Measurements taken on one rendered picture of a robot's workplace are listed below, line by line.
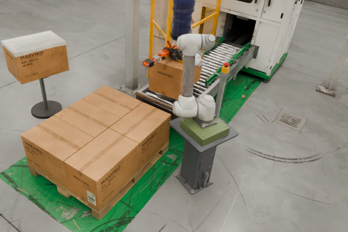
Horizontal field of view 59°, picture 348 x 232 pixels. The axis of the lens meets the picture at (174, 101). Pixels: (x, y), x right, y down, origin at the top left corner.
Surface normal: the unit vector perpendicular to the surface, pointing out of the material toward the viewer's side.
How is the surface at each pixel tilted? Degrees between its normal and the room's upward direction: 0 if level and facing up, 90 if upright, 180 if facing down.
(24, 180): 0
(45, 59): 90
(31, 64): 90
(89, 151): 0
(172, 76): 90
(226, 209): 0
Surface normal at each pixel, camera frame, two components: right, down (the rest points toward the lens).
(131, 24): -0.52, 0.44
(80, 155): 0.08, -0.82
